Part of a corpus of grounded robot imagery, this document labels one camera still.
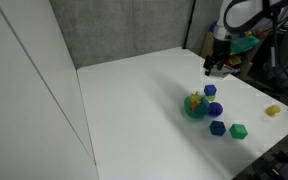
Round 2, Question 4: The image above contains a green plastic bowl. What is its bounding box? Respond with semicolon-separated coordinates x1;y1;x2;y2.
183;94;211;120

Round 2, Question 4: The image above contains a black tripod pole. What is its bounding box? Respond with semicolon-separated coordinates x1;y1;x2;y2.
182;0;198;50

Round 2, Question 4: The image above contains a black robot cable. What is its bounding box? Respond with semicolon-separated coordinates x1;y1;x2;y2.
262;0;288;88

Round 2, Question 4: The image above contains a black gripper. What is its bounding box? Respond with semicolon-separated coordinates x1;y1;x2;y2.
202;38;232;77

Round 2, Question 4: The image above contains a yellow rubber duck toy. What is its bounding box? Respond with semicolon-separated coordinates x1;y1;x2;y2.
265;104;282;118

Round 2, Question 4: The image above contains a purple ridged ball toy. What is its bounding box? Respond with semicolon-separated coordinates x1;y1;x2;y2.
208;101;224;117

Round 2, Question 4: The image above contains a royal blue cube block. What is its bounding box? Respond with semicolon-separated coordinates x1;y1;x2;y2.
203;84;218;97

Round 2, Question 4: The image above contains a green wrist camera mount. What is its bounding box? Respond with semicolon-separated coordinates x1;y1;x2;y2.
229;35;262;55

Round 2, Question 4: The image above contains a black perforated base board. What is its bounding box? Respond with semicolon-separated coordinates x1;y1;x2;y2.
232;128;288;180

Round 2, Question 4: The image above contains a green cube block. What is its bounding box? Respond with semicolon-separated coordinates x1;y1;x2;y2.
229;123;249;140

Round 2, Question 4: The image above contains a wooden shelf with toys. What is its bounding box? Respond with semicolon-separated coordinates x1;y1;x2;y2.
199;19;268;80

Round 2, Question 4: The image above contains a yellow starfish toy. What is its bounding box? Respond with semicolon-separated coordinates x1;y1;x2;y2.
188;91;204;104

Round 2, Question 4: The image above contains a dark navy cube block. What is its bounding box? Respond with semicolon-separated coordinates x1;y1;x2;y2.
209;120;227;137

